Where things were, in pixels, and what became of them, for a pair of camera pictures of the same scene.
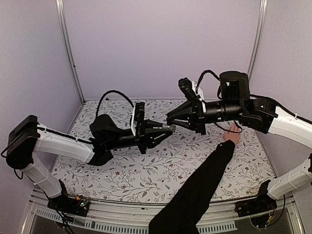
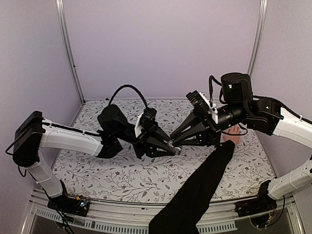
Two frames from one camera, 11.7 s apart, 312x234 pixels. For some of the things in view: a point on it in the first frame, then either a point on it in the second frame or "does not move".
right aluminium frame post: x=261 y=18 does not move
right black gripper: x=197 y=120 → x=209 y=134
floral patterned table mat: x=133 y=175 does not move
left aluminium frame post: x=65 y=37 does not move
